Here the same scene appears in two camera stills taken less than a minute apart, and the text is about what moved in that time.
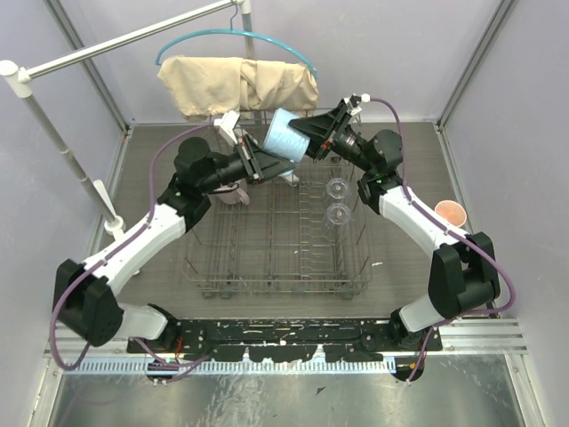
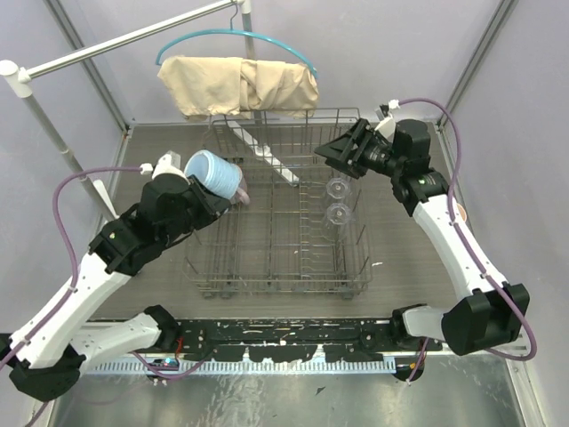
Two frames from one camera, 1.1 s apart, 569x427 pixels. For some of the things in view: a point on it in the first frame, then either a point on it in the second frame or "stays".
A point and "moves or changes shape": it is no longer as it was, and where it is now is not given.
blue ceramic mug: (284, 139) moves or changes shape
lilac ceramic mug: (238, 195) stays
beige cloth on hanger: (237, 85) stays
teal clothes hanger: (240, 31) stays
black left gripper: (250, 159) to (210, 197)
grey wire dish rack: (306, 238) stays
